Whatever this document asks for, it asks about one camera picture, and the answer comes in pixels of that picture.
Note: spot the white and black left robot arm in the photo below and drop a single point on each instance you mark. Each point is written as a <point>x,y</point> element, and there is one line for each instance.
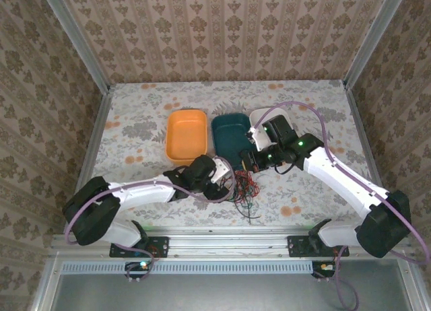
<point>141,191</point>

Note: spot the aluminium mounting rail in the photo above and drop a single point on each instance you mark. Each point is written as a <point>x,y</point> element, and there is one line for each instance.
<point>229,243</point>

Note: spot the aluminium frame post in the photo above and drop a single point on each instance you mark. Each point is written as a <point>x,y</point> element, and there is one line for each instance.
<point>373,38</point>
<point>78,41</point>

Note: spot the grey metal base panel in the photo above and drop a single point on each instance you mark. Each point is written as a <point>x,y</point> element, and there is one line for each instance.
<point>219,294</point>

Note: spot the orange plastic tray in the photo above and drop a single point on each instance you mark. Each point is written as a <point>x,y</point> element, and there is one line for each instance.
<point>186,136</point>

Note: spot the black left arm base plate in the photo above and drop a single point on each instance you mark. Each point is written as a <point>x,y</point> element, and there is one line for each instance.
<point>160,247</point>

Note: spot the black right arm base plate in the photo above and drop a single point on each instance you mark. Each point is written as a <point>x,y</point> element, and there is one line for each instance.
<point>298,247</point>

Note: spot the teal plastic tray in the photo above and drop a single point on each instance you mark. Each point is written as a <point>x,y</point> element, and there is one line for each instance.
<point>230,136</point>

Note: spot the aluminium table side rail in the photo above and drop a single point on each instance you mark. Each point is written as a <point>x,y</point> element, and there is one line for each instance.
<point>359,122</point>
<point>91,156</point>

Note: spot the floral patterned table cover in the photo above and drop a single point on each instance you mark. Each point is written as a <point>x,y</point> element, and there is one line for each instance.
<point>286,196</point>

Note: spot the white plastic tray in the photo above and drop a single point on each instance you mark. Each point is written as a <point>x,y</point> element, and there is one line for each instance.
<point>259,115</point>

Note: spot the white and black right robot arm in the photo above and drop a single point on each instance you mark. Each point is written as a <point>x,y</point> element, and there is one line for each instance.
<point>343,179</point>

